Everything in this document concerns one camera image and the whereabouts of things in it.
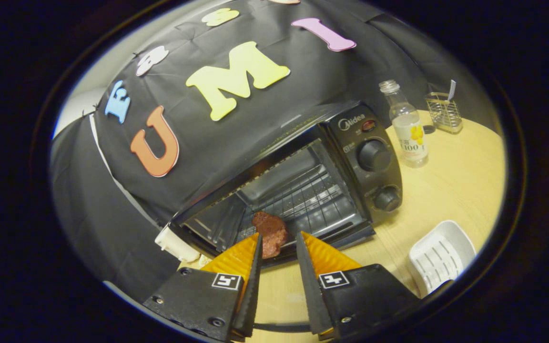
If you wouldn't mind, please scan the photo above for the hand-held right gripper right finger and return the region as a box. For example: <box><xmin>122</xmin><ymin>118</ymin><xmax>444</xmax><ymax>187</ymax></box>
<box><xmin>295</xmin><ymin>231</ymin><xmax>421</xmax><ymax>341</ymax></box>

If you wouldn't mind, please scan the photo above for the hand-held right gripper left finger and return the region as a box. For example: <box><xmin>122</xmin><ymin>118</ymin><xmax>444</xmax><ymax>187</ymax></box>
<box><xmin>142</xmin><ymin>232</ymin><xmax>264</xmax><ymax>343</ymax></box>

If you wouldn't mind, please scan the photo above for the reddish-brown meat piece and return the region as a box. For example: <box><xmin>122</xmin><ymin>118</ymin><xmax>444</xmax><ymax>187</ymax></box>
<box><xmin>252</xmin><ymin>211</ymin><xmax>288</xmax><ymax>259</ymax></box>

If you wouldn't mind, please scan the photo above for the black electric oven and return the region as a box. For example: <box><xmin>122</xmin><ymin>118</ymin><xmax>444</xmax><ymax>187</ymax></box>
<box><xmin>167</xmin><ymin>101</ymin><xmax>404</xmax><ymax>333</ymax></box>

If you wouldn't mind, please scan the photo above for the white toaster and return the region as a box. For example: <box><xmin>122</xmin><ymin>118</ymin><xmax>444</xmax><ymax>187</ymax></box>
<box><xmin>154</xmin><ymin>224</ymin><xmax>201</xmax><ymax>262</ymax></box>

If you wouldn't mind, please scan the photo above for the white rectangular dish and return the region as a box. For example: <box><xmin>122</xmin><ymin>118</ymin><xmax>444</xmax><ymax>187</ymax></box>
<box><xmin>408</xmin><ymin>220</ymin><xmax>477</xmax><ymax>297</ymax></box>

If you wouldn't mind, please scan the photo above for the clear bottle with yellow label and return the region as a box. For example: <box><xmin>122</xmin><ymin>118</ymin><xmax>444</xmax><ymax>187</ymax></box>
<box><xmin>379</xmin><ymin>80</ymin><xmax>429</xmax><ymax>168</ymax></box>

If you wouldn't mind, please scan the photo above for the metal wire holder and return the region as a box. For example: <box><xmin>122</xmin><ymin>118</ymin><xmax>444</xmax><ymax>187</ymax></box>
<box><xmin>425</xmin><ymin>91</ymin><xmax>463</xmax><ymax>134</ymax></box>

